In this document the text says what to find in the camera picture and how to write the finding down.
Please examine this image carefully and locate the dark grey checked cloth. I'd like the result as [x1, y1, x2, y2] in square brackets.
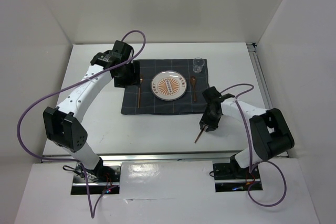
[121, 59, 209, 115]

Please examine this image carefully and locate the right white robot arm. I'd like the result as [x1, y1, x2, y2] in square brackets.
[199, 87, 295, 179]

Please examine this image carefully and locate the purple cable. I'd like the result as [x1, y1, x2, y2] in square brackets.
[219, 83, 287, 206]
[16, 29, 146, 219]

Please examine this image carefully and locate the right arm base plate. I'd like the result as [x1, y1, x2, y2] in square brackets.
[209, 163, 263, 193]

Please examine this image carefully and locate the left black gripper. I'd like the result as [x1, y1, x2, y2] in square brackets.
[113, 60, 141, 89]

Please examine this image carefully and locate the copper knife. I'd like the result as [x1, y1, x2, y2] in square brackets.
[194, 127, 204, 144]

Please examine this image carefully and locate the brown wooden spoon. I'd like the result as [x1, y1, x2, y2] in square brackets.
[190, 76, 197, 103]

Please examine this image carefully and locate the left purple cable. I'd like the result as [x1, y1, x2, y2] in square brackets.
[16, 29, 146, 219]

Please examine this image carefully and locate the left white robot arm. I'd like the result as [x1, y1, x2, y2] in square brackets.
[43, 40, 140, 182]

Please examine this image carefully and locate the aluminium frame rail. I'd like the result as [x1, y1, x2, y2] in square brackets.
[246, 41, 289, 159]

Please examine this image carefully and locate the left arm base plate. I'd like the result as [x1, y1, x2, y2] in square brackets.
[63, 163, 121, 195]

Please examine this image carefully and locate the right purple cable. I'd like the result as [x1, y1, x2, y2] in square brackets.
[219, 83, 287, 206]

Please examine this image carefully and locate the copper fork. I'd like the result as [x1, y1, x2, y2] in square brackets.
[137, 74, 143, 108]

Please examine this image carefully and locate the small clear glass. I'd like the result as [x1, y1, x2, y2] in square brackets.
[193, 57, 205, 73]

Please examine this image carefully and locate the patterned ceramic plate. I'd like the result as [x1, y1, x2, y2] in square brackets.
[150, 70, 187, 101]

